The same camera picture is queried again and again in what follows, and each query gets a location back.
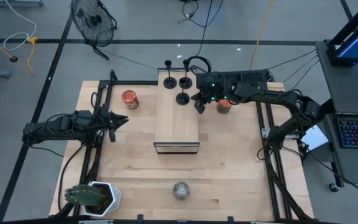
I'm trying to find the white paper sheet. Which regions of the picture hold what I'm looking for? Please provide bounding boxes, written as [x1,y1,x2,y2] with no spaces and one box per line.
[300,124,329,152]

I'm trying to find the black floor fan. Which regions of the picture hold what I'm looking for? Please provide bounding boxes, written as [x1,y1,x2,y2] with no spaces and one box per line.
[69,0,118,61]

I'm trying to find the yellow extension cord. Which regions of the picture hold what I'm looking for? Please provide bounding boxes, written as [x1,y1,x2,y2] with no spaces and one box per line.
[26,36,40,75]

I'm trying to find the yellow strap with black puck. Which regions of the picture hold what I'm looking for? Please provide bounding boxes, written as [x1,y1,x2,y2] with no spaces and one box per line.
[0,28,34,75]

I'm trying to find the black fan power cable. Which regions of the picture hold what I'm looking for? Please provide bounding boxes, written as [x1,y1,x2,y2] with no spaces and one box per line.
[99,48,160,70]

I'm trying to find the long black cable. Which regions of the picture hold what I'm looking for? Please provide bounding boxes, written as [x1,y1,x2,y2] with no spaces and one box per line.
[194,0,214,57]

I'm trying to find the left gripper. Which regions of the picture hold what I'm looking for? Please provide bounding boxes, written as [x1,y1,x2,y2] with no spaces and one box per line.
[95,105,130,143]

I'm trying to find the white wax labelled candle tin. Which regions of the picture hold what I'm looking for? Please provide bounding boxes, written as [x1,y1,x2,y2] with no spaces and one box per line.
[172,180,190,202]

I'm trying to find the grey computer desk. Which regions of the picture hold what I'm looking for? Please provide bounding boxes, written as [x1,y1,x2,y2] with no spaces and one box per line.
[314,39,358,187]

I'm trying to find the black perforated plate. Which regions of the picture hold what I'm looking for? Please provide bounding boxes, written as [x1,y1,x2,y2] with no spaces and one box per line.
[196,68,272,85]

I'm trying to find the green cactus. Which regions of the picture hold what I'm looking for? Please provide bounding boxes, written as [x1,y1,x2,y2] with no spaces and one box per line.
[63,184,108,208]

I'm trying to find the orange wax candle tin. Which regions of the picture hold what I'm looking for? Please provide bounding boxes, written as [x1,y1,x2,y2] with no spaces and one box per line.
[216,98,233,115]
[121,90,140,111]

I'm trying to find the white cable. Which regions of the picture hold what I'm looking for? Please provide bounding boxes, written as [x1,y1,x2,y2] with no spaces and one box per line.
[2,0,38,52]

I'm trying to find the tangled black cable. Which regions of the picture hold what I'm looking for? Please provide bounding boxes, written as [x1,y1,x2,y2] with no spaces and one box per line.
[177,0,225,28]

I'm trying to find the thin black cable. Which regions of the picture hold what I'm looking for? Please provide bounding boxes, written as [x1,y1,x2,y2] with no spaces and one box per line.
[267,49,318,71]
[283,55,319,84]
[291,60,320,91]
[29,145,65,158]

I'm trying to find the black candlestick holder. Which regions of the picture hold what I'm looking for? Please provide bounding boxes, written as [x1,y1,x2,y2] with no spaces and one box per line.
[175,77,191,106]
[178,58,193,90]
[163,59,178,90]

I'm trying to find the wooden riser shelf black frame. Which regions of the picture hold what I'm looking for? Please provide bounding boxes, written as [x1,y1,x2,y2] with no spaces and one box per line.
[152,67,201,156]

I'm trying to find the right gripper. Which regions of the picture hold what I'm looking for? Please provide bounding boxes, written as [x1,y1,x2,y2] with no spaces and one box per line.
[190,77,239,115]

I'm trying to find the black looped cable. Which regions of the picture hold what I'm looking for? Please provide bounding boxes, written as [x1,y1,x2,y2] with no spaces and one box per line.
[186,55,213,74]

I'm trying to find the yellow hanging strap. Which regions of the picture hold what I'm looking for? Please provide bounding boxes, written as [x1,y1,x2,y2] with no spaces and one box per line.
[249,0,275,71]

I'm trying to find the backlit black keyboard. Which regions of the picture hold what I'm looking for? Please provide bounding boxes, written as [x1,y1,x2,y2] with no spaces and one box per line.
[336,118,358,150]

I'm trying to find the white angular plant pot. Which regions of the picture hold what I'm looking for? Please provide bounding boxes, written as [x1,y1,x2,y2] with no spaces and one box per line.
[82,180,122,218]

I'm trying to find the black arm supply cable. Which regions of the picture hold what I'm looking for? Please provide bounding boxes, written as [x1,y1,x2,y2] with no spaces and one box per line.
[57,144,85,212]

